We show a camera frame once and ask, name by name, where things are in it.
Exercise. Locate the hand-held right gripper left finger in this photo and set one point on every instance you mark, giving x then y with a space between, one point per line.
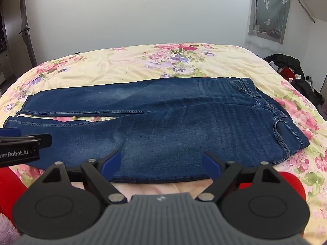
113 163

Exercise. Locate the floral yellow bed blanket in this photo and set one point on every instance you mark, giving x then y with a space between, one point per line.
122 63

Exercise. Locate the grey door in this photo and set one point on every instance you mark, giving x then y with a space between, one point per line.
26 17

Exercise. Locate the pale pink sheet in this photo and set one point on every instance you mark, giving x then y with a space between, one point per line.
158 188

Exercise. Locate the curtain rod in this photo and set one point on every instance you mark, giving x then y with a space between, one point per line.
304 5

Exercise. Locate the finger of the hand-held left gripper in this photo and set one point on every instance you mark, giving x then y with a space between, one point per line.
10 133
40 140

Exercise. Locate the pile of dark clothes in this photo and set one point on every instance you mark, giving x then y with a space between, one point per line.
304 81

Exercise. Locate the pink fluffy cloth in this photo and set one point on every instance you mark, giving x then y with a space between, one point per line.
7 229

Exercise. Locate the grey patterned window curtain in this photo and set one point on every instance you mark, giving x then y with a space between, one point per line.
270 7

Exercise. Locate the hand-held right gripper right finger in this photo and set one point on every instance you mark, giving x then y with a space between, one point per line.
211 165

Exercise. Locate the blue denim pants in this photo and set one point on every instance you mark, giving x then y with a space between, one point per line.
178 122

